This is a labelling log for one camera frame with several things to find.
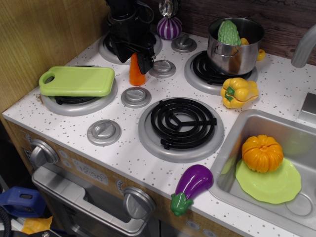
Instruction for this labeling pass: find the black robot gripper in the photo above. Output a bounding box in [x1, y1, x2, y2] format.
[106, 0, 156, 74]

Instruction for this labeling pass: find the orange toy carrot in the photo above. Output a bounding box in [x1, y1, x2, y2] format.
[129, 53, 146, 86]

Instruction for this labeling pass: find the green plastic cutting board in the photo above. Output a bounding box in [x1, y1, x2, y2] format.
[39, 66, 115, 97]

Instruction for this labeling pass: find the back left burner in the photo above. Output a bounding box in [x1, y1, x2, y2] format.
[98, 30, 162, 65]

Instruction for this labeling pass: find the silver knob upper centre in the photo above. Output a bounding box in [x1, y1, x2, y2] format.
[149, 60, 176, 79]

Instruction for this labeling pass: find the silver knob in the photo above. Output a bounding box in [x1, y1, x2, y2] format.
[121, 86, 151, 108]
[149, 60, 176, 79]
[171, 34, 197, 53]
[87, 119, 121, 146]

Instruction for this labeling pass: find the purple striped toy onion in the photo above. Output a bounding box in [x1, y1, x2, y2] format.
[157, 17, 182, 40]

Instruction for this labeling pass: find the silver knob back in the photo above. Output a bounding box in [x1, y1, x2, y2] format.
[171, 34, 197, 53]

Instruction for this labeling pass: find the hanging silver spoon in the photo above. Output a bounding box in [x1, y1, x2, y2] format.
[158, 0, 180, 18]

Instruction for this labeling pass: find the back right burner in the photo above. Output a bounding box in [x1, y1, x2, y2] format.
[184, 50, 258, 95]

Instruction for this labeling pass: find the silver knob front left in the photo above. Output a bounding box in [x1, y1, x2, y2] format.
[87, 119, 121, 146]

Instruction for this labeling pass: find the front left burner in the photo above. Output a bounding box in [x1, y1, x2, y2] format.
[41, 66, 118, 116]

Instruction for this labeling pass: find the front right black burner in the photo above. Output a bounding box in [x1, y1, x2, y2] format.
[138, 97, 224, 163]

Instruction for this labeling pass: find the green toy bitter gourd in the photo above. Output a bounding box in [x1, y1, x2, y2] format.
[217, 20, 241, 45]

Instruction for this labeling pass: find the steel cooking pot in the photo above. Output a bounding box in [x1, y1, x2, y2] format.
[207, 17, 265, 75]

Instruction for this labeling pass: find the yellow toy bell pepper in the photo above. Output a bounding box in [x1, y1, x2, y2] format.
[220, 78, 259, 109]

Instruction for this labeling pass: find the orange toy inside pot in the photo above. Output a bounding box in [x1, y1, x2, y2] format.
[240, 38, 249, 45]

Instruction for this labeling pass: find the small yellow toy behind pot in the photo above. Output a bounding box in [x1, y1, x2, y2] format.
[256, 49, 266, 61]

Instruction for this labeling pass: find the silver oven dial left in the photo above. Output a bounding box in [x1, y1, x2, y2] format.
[30, 139, 59, 167]

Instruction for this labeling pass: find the silver oven dial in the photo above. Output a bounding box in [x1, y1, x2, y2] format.
[30, 139, 59, 167]
[123, 186, 156, 220]

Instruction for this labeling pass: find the purple toy eggplant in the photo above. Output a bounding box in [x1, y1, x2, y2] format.
[170, 164, 214, 217]

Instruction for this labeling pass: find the silver oven dial right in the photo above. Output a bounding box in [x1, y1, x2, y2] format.
[123, 186, 156, 220]

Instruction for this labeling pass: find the orange toy pumpkin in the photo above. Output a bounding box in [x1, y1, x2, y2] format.
[241, 135, 284, 173]

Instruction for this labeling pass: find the grey toy faucet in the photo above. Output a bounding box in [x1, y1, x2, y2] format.
[291, 25, 316, 68]

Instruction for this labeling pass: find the silver toy sink basin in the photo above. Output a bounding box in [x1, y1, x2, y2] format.
[210, 110, 316, 237]

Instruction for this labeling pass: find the blue device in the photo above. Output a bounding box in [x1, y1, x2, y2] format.
[0, 186, 46, 218]

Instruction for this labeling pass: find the light green plastic plate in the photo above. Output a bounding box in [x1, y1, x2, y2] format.
[236, 159, 301, 204]

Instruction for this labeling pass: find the yellow cloth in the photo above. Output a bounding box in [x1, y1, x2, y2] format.
[21, 216, 53, 235]

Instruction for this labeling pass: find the silver oven door handle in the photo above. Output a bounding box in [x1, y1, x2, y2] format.
[32, 167, 151, 237]

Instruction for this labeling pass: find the black cable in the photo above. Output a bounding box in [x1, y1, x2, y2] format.
[0, 206, 13, 237]

